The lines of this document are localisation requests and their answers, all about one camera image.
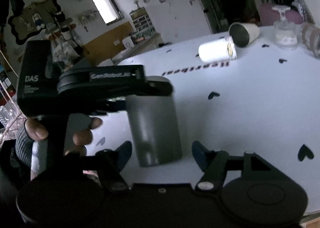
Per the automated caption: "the dark grey plastic cup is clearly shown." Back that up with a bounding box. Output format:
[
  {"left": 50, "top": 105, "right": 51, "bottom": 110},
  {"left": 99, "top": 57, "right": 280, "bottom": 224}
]
[{"left": 125, "top": 75, "right": 183, "bottom": 168}]

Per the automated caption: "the brown striped glass cup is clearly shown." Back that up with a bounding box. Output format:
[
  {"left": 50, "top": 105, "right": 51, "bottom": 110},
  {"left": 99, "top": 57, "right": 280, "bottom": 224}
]
[{"left": 301, "top": 23, "right": 320, "bottom": 59}]

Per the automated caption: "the person's left hand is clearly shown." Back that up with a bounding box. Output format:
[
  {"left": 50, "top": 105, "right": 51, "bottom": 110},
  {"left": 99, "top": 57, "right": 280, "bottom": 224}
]
[{"left": 23, "top": 116, "right": 104, "bottom": 157}]

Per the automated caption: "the white kitchen counter cabinet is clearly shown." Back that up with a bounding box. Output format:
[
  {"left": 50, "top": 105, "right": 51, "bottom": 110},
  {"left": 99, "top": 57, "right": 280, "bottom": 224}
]
[{"left": 97, "top": 33, "right": 164, "bottom": 66}]

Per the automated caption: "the white small appliance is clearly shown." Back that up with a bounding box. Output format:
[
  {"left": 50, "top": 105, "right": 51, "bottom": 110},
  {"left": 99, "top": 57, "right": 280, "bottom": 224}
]
[{"left": 122, "top": 36, "right": 135, "bottom": 49}]

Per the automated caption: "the drawer organiser on counter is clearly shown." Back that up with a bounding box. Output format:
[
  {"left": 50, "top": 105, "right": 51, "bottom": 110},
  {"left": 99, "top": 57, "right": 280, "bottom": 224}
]
[{"left": 130, "top": 7, "right": 153, "bottom": 32}]

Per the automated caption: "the white cartoon mug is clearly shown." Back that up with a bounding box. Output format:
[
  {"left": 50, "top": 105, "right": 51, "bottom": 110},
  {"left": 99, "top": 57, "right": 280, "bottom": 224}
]
[{"left": 198, "top": 36, "right": 237, "bottom": 63}]

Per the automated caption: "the window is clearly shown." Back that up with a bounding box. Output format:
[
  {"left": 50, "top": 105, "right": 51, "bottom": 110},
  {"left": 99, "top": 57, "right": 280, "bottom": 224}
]
[{"left": 92, "top": 0, "right": 124, "bottom": 26}]

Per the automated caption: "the beige steel-lined tumbler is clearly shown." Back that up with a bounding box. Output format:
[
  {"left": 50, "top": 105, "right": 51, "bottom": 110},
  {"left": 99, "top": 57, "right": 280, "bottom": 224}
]
[{"left": 228, "top": 23, "right": 260, "bottom": 47}]

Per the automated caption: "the pink armchair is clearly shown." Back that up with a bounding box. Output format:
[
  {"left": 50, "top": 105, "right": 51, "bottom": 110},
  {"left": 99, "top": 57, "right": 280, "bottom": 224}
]
[{"left": 259, "top": 3, "right": 304, "bottom": 26}]

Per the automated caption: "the clear stemmed glass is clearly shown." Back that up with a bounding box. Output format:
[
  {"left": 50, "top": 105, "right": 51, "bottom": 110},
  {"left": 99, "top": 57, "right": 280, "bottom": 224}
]
[{"left": 272, "top": 5, "right": 298, "bottom": 50}]

